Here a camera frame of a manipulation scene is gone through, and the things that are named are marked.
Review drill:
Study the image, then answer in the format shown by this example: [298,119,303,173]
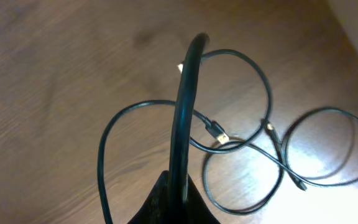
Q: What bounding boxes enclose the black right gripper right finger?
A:
[185,176,220,224]

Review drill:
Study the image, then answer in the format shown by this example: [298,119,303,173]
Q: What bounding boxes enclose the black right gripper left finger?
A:
[128,170,169,224]

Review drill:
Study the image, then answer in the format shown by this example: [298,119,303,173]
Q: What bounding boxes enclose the black usb cable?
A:
[97,32,273,224]

